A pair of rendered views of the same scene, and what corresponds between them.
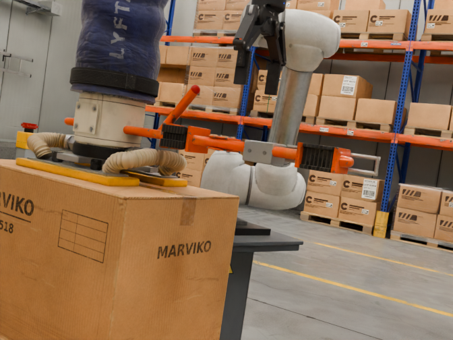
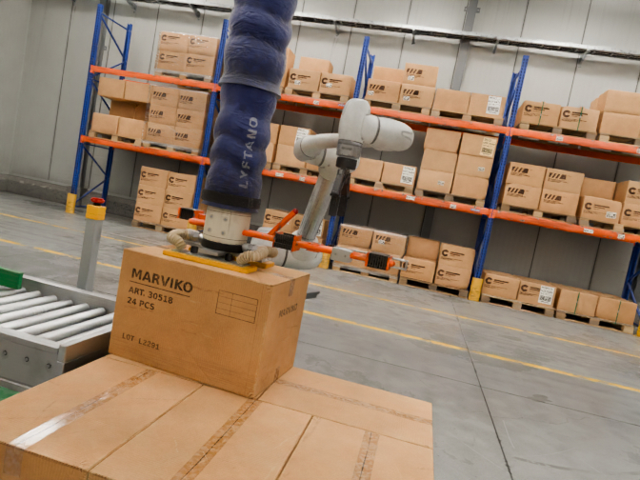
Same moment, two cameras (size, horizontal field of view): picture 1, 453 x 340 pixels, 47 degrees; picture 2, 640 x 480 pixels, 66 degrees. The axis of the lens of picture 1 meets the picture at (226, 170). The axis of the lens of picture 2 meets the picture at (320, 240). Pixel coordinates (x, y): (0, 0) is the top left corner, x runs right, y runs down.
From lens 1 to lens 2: 0.83 m
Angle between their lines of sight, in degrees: 19
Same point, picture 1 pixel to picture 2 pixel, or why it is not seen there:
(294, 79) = (327, 186)
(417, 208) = (354, 245)
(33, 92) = not seen: outside the picture
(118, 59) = (244, 189)
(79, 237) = (233, 308)
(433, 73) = not seen: hidden behind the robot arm
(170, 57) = (129, 92)
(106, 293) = (256, 341)
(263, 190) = (295, 257)
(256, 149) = (339, 253)
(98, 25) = (230, 165)
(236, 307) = not seen: hidden behind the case
